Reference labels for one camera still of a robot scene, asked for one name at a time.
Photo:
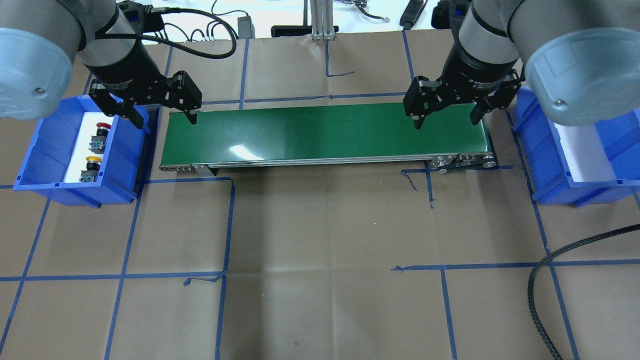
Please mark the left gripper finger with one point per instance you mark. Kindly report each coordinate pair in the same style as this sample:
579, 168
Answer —
113, 106
182, 93

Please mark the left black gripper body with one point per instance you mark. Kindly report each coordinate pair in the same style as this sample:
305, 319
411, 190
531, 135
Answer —
123, 66

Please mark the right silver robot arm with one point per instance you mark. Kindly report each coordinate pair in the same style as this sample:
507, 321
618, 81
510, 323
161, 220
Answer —
579, 57

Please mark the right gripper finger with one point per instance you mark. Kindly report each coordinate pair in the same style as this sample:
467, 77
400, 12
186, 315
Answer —
422, 99
500, 99

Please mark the black power adapter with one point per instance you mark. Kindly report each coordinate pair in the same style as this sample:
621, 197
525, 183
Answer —
245, 28

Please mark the yellow mushroom push button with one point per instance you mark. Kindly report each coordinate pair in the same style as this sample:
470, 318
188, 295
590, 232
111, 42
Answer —
91, 172

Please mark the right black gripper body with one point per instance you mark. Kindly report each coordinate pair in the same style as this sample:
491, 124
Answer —
475, 64

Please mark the white foam pad bin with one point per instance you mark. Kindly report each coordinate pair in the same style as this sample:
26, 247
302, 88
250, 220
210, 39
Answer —
81, 146
585, 154

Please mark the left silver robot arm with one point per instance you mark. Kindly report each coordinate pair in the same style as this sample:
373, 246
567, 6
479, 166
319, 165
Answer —
40, 39

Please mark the red mushroom push button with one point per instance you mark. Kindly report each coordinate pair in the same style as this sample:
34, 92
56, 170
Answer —
97, 143

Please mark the green conveyor belt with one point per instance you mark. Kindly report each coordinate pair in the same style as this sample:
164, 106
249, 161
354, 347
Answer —
318, 135

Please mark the white foam pad left bin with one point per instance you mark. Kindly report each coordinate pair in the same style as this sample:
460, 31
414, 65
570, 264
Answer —
81, 146

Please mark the white foam pad right bin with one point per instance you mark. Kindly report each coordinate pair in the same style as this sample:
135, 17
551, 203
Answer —
585, 154

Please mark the right blue plastic bin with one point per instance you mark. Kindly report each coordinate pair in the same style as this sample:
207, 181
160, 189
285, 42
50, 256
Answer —
553, 184

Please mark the aluminium profile post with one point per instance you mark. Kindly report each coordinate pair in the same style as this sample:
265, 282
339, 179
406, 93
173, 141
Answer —
322, 20

